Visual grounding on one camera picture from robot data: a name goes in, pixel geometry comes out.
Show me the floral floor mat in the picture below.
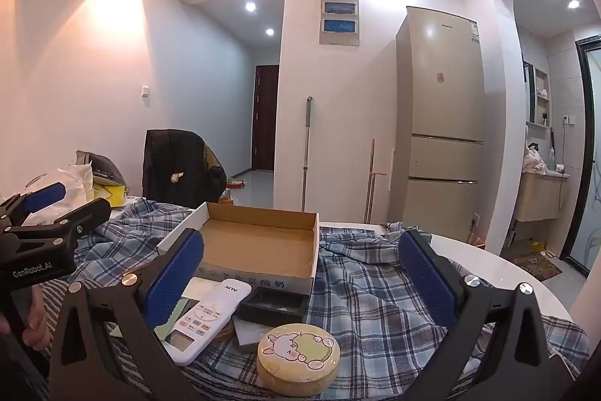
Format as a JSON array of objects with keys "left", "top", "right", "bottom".
[{"left": 509, "top": 251, "right": 563, "bottom": 280}]

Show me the wooden chair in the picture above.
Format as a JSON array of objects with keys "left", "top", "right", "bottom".
[{"left": 199, "top": 145, "right": 223, "bottom": 176}]

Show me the black square glass tray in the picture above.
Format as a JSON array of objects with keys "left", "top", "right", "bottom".
[{"left": 236, "top": 287, "right": 311, "bottom": 327}]

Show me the blue-grey box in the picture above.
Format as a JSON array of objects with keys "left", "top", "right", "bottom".
[{"left": 233, "top": 319, "right": 268, "bottom": 354}]

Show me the green card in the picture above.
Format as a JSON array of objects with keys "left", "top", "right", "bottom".
[{"left": 153, "top": 278, "right": 221, "bottom": 342}]

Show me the mop with green handle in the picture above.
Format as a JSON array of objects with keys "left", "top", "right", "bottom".
[{"left": 300, "top": 97, "right": 314, "bottom": 212}]

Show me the beige bathroom vanity cabinet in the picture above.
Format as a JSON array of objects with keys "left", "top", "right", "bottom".
[{"left": 514, "top": 171, "right": 571, "bottom": 223}]

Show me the beige refrigerator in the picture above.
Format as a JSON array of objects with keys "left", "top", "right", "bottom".
[{"left": 389, "top": 5, "right": 486, "bottom": 237}]

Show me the black jacket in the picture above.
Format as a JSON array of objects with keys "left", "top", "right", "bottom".
[{"left": 142, "top": 129, "right": 227, "bottom": 209}]

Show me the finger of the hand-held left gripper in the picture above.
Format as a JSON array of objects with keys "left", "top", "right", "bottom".
[
  {"left": 14, "top": 181, "right": 67, "bottom": 216},
  {"left": 7, "top": 197, "right": 112, "bottom": 244}
]

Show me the wall niche shelf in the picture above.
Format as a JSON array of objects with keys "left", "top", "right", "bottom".
[{"left": 533, "top": 67, "right": 551, "bottom": 127}]

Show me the grey bag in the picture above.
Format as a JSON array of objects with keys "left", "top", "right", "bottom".
[{"left": 75, "top": 150, "right": 125, "bottom": 186}]

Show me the white remote control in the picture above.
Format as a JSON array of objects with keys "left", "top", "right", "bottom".
[{"left": 162, "top": 279, "right": 254, "bottom": 366}]

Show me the pink plastic bag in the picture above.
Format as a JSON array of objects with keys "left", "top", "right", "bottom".
[{"left": 525, "top": 142, "right": 548, "bottom": 175}]

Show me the black framed glass door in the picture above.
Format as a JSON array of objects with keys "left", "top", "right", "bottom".
[{"left": 563, "top": 35, "right": 601, "bottom": 277}]

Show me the pink broom and dustpan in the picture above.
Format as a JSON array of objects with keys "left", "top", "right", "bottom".
[{"left": 364, "top": 139, "right": 376, "bottom": 218}]

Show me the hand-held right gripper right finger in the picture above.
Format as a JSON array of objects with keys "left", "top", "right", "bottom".
[{"left": 397, "top": 229, "right": 581, "bottom": 401}]

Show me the person's left hand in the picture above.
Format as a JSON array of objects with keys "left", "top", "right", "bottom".
[{"left": 21, "top": 286, "right": 50, "bottom": 351}]

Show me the white plastic bag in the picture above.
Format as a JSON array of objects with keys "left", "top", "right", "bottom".
[{"left": 19, "top": 163, "right": 95, "bottom": 228}]

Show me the dark red door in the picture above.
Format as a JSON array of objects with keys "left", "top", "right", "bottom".
[{"left": 252, "top": 65, "right": 280, "bottom": 173}]

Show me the round yellow cartoon tin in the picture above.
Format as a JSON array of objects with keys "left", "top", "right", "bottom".
[{"left": 256, "top": 322, "right": 341, "bottom": 393}]

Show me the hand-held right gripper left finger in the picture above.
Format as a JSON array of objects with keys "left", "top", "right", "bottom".
[{"left": 49, "top": 228, "right": 205, "bottom": 401}]

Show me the wall electrical panel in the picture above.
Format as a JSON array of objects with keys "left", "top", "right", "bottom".
[{"left": 320, "top": 0, "right": 360, "bottom": 47}]

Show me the blue plaid shirt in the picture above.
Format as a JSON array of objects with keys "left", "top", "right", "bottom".
[{"left": 35, "top": 197, "right": 590, "bottom": 401}]

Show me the shallow cardboard box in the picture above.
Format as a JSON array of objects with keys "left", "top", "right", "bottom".
[{"left": 157, "top": 201, "right": 321, "bottom": 296}]

